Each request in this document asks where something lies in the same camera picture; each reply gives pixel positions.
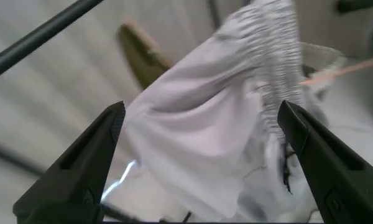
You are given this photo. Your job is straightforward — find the pale grey garment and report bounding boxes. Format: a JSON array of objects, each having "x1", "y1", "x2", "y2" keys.
[{"x1": 122, "y1": 0, "x2": 373, "y2": 223}]

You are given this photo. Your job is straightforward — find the black clothes rack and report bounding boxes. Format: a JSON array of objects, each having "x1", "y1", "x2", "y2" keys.
[{"x1": 0, "y1": 0, "x2": 222, "y2": 223}]

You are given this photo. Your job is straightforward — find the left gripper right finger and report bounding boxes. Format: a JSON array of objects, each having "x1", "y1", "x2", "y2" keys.
[{"x1": 276, "y1": 99, "x2": 373, "y2": 224}]

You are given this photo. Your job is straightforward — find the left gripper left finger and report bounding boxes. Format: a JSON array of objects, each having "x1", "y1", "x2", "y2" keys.
[{"x1": 12, "y1": 100, "x2": 127, "y2": 223}]

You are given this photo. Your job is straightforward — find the pink clothes hanger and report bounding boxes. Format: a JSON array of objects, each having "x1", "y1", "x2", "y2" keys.
[{"x1": 299, "y1": 54, "x2": 373, "y2": 86}]

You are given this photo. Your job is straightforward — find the green long-sleeved shirt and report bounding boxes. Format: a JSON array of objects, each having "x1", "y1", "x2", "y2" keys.
[{"x1": 117, "y1": 22, "x2": 175, "y2": 91}]

